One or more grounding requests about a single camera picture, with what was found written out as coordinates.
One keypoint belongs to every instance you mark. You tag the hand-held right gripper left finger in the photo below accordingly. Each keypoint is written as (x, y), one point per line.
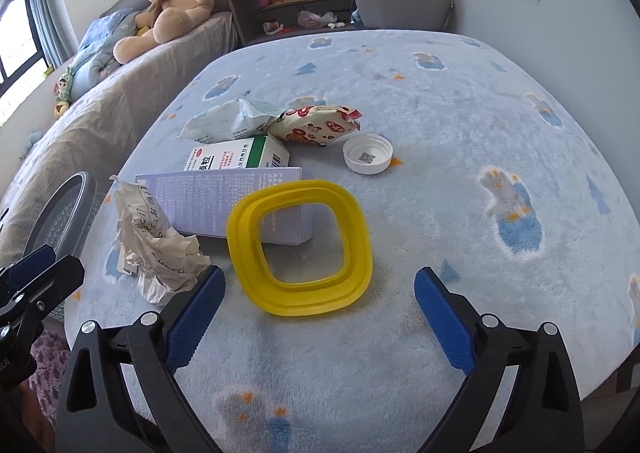
(195, 318)

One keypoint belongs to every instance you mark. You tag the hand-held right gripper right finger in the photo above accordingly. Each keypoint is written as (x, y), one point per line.
(445, 323)

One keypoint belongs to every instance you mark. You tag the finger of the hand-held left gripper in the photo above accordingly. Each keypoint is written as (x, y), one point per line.
(55, 280)
(31, 264)

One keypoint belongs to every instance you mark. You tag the grey perforated wastebasket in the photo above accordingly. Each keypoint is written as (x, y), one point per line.
(60, 213)

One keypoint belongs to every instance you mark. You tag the written paper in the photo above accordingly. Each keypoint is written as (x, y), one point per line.
(155, 253)

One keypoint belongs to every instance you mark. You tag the lavender cardboard box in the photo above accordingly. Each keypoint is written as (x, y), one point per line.
(200, 203)

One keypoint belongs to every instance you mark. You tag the green and white medicine box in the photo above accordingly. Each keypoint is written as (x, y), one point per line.
(225, 155)

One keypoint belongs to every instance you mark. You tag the white plastic bottle cap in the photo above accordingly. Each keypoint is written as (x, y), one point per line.
(367, 159)

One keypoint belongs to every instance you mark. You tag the person's left forearm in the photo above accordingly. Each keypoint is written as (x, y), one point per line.
(35, 423)

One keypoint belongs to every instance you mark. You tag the purple shaggy rug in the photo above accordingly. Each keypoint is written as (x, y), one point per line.
(50, 368)

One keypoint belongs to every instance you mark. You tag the small blue plush toy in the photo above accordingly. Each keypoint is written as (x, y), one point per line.
(31, 143)

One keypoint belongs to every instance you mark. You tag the small yellow plush toy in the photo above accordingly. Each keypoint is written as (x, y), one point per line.
(61, 109)

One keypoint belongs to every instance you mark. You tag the grey bed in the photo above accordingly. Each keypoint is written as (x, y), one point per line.
(100, 108)

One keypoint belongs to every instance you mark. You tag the green plush doll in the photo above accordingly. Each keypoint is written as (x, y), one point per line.
(65, 83)

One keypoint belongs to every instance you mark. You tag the light blue printed blanket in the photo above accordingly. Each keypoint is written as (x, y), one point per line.
(450, 133)

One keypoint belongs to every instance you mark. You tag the light blue crumpled wrapper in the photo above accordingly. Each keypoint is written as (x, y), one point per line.
(225, 123)

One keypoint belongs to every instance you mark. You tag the folded light blue quilt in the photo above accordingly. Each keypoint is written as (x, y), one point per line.
(92, 68)

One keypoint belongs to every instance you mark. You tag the black framed window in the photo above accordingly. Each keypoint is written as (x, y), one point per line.
(20, 48)

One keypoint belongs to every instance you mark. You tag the red patterned snack packet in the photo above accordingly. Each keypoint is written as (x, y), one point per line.
(310, 128)

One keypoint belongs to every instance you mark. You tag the grey curtain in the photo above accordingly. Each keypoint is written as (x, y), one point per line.
(50, 18)

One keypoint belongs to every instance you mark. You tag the blue printed pillow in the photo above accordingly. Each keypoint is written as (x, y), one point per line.
(107, 28)

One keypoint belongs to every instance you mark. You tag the small items on shelf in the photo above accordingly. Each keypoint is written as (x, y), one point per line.
(274, 27)

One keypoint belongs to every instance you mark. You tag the blue cloth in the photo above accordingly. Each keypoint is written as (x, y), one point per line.
(357, 18)

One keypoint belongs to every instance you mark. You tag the pink and white plastic bag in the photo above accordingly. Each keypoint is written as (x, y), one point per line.
(315, 19)

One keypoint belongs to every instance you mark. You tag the grey round-back chair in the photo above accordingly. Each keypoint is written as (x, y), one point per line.
(400, 3)

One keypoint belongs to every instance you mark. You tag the grey curved shelf unit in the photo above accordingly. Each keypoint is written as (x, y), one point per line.
(300, 5)

